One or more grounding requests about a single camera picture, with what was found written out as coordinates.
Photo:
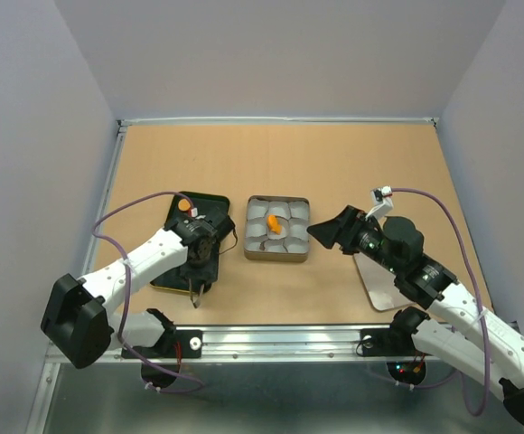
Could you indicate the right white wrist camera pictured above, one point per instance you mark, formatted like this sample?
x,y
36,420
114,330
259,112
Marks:
x,y
382,202

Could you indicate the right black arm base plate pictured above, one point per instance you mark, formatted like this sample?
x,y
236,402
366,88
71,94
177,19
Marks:
x,y
388,342

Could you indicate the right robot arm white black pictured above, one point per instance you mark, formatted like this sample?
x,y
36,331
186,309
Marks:
x,y
452,324

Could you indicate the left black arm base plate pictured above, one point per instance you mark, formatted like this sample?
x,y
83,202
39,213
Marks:
x,y
162,344

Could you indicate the orange fish cookie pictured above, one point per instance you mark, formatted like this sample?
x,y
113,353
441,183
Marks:
x,y
274,225

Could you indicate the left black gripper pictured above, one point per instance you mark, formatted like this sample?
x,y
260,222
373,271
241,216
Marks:
x,y
209,272

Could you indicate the metal serving tongs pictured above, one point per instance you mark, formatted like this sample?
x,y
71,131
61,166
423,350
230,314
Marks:
x,y
196,291

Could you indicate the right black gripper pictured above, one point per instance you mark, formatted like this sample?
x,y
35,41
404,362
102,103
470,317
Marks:
x,y
343,228

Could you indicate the aluminium frame rail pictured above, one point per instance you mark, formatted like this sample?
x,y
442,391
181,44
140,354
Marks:
x,y
307,343

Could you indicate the gold tin lid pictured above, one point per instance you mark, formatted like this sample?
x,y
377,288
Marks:
x,y
379,285

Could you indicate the white paper cookie cups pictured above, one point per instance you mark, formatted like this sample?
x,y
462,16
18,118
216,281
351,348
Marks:
x,y
276,226

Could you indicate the orange round cookie at back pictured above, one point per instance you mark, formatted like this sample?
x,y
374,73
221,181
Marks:
x,y
184,205

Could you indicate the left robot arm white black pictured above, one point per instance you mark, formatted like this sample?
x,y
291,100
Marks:
x,y
87,316

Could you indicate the dark green metal tray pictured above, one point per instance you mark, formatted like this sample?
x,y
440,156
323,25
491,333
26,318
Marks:
x,y
201,201

